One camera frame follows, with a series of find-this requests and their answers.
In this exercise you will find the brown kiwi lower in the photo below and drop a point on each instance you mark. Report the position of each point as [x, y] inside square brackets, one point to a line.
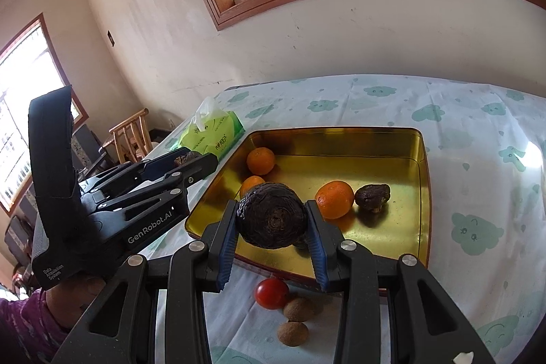
[292, 333]

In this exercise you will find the wooden chair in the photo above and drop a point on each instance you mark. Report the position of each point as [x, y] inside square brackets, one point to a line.
[132, 133]

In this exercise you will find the dark purple wrinkled passion fruit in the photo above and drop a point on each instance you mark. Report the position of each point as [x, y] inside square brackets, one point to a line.
[372, 197]

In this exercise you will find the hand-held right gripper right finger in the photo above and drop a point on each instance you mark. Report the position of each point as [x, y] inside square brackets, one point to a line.
[316, 257]

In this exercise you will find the small dark wrinkled fruit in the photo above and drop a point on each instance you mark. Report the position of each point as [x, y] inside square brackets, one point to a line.
[185, 158]

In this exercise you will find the person's left forearm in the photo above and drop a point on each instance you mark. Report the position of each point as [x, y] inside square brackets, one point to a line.
[25, 325]

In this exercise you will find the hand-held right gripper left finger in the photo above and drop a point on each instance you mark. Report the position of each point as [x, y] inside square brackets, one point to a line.
[226, 257]

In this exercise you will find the small orange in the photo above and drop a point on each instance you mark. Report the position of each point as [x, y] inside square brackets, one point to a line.
[261, 160]
[251, 185]

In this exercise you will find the red cherry tomato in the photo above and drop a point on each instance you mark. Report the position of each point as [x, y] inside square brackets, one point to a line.
[271, 293]

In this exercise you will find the wall switch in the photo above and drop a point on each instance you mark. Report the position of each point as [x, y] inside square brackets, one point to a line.
[111, 38]

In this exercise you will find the large orange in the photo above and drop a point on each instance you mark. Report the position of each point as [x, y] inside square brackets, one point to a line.
[335, 200]

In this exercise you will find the bright side window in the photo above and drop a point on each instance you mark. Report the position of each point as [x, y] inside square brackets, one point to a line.
[25, 91]

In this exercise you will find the red and gold tin box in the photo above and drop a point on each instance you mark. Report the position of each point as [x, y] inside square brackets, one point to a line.
[362, 146]

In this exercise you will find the green tissue pack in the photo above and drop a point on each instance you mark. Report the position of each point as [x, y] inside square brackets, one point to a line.
[213, 133]

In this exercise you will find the person's left hand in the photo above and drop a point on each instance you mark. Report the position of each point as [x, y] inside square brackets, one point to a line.
[72, 300]

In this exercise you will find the dark brown round passion fruit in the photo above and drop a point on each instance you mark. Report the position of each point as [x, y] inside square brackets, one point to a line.
[271, 214]

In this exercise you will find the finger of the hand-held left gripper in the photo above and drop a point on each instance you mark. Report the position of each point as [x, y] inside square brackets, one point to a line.
[140, 172]
[170, 185]

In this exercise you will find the brown kiwi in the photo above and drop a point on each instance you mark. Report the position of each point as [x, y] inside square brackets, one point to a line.
[292, 333]
[297, 309]

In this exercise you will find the brown kiwi upper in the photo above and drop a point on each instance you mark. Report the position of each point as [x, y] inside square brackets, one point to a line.
[297, 309]

